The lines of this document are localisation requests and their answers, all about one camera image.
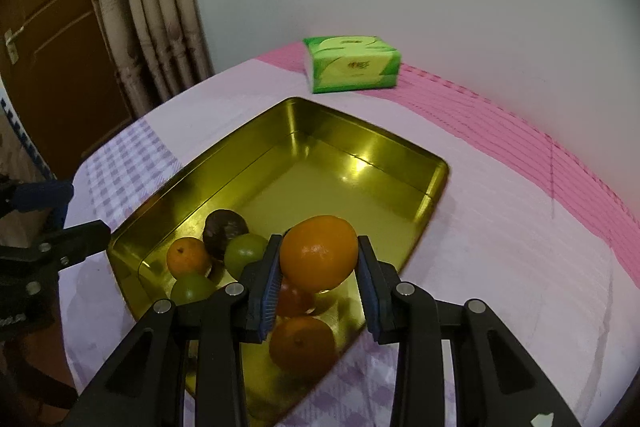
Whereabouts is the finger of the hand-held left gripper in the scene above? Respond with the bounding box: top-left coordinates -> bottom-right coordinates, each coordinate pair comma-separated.
0,219 -> 112,269
0,179 -> 76,229

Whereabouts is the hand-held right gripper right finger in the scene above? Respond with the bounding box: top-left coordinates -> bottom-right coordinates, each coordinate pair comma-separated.
355,234 -> 585,427

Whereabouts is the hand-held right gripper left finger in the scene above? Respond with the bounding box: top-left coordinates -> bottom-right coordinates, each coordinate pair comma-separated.
62,233 -> 284,427

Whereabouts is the small red tomato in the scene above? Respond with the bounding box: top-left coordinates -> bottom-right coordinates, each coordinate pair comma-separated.
275,279 -> 316,319

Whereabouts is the green citrus fruit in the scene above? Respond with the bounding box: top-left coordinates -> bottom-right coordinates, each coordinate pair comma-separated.
170,273 -> 217,305
223,233 -> 269,280

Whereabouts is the orange mandarin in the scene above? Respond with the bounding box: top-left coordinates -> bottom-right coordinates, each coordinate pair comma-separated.
269,316 -> 337,373
279,215 -> 360,293
166,237 -> 213,280

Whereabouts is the gold metal tray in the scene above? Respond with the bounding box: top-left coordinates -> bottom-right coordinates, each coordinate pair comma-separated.
107,96 -> 449,425

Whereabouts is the dark passion fruit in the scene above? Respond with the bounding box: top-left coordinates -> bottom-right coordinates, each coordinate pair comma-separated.
202,209 -> 250,260

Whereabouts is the purple checked tablecloth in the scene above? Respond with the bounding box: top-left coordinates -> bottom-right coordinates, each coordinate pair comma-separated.
57,57 -> 640,427

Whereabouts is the brown wooden door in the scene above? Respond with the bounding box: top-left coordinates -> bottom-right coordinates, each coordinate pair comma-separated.
0,0 -> 136,178

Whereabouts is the pink mat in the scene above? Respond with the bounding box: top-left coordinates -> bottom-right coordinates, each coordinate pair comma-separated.
255,39 -> 640,288

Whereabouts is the beige patterned curtain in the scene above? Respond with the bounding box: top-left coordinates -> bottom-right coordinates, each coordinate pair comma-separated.
82,0 -> 216,118

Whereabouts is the green tissue pack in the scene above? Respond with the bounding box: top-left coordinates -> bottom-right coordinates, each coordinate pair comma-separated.
302,35 -> 402,95

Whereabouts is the metal door handle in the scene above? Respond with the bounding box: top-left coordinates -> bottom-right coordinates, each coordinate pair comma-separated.
2,29 -> 21,65

